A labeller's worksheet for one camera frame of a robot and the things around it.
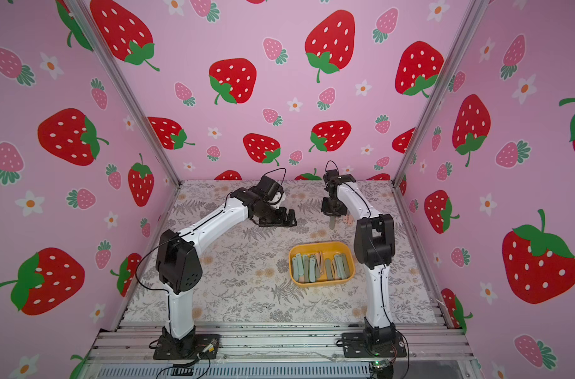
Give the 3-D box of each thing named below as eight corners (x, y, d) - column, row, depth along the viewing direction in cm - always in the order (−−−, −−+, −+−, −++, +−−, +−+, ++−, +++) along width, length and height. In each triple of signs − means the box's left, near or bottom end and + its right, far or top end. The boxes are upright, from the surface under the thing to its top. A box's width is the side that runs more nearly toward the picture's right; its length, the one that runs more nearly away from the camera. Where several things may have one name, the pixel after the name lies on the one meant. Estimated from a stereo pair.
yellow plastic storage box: (288, 285, 89) (288, 280, 85) (289, 248, 99) (289, 242, 96) (356, 285, 89) (358, 280, 85) (349, 248, 99) (352, 241, 96)
